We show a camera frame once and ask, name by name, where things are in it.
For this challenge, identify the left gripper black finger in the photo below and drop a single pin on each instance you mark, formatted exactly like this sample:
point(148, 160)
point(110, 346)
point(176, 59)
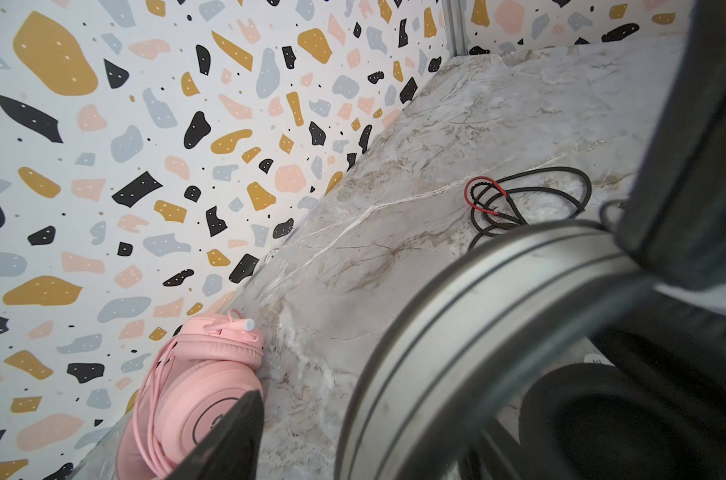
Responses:
point(231, 450)

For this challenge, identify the pink headphones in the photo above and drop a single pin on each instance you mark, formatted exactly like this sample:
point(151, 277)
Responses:
point(196, 378)

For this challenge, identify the white black headphones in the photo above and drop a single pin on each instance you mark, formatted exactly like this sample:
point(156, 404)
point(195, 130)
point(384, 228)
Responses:
point(573, 349)

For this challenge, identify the left corner aluminium post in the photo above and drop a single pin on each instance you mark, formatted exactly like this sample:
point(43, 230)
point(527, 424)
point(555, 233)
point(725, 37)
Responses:
point(456, 26)

